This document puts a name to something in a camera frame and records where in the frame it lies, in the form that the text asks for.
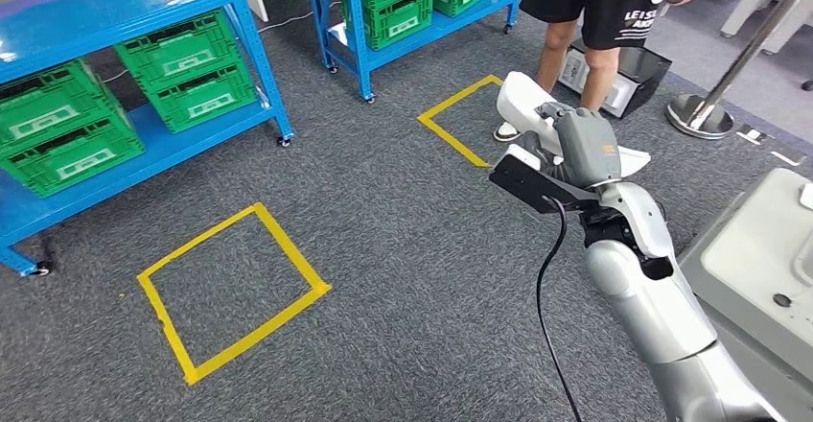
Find white curved plastic part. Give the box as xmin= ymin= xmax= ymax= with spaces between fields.
xmin=495 ymin=70 xmax=652 ymax=179

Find blue metal shelf rack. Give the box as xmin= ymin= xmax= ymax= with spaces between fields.
xmin=302 ymin=0 xmax=529 ymax=105
xmin=0 ymin=0 xmax=295 ymax=279

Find person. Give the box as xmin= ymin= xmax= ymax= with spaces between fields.
xmin=492 ymin=0 xmax=716 ymax=145

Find black white equipment box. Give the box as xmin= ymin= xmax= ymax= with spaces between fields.
xmin=558 ymin=37 xmax=673 ymax=121

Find metal floor outlet cover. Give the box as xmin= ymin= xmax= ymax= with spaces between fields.
xmin=769 ymin=148 xmax=808 ymax=168
xmin=736 ymin=125 xmax=771 ymax=148

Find grey white machine cabinet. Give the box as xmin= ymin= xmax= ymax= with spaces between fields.
xmin=678 ymin=168 xmax=813 ymax=422

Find yellow floor tape square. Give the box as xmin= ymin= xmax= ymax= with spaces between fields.
xmin=417 ymin=74 xmax=505 ymax=170

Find chrome stanchion post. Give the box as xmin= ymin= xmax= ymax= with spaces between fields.
xmin=664 ymin=0 xmax=813 ymax=141

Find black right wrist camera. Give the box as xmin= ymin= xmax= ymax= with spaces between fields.
xmin=489 ymin=144 xmax=601 ymax=215

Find black camera cable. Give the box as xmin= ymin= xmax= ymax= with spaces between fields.
xmin=535 ymin=197 xmax=584 ymax=422

